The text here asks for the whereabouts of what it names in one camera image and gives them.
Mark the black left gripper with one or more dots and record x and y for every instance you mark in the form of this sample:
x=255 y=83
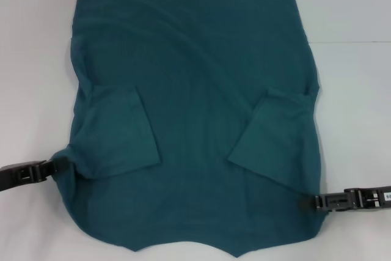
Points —
x=9 y=178

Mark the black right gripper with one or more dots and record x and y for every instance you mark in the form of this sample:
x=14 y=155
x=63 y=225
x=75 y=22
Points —
x=375 y=198

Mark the teal blue t-shirt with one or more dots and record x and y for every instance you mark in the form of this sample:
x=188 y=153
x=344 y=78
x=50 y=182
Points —
x=195 y=59

